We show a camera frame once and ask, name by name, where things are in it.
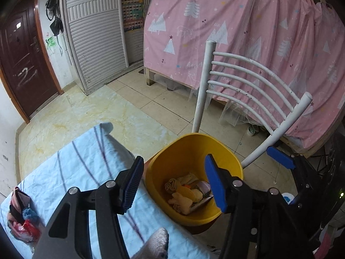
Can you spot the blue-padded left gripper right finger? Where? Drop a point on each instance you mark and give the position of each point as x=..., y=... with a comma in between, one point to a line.
x=261, y=223

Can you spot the yellow plastic trash bin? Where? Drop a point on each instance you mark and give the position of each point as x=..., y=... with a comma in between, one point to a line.
x=187, y=155

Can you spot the dark brown door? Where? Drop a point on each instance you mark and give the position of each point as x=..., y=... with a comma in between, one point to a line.
x=26, y=70

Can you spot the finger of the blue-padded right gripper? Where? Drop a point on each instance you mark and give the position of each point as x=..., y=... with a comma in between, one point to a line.
x=281, y=157

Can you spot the white metal chair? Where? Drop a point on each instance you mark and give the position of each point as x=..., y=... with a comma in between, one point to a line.
x=255, y=89

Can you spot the colourful wall chart poster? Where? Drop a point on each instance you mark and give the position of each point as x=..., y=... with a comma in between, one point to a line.
x=133, y=14

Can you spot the black bags hanging on wall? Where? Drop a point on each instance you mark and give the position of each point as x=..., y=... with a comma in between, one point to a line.
x=53, y=15

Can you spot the pink tree-print curtain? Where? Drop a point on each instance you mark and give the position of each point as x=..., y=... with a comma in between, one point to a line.
x=299, y=40

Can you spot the white slatted wardrobe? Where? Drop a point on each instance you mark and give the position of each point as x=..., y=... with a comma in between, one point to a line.
x=98, y=47

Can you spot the trash pile in bin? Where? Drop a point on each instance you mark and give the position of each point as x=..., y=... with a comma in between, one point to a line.
x=188, y=193

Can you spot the blue knit sock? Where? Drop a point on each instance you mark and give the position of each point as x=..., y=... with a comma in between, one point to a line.
x=30, y=215

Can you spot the light blue bed sheet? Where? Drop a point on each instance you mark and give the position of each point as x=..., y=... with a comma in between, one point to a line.
x=88, y=162

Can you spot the pink and black sock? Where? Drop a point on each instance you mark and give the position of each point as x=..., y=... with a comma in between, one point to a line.
x=18, y=202

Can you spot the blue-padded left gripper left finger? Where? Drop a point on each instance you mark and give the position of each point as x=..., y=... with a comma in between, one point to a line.
x=81, y=213

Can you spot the red shiny snack wrapper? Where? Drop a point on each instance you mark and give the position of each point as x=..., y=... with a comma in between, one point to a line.
x=26, y=232

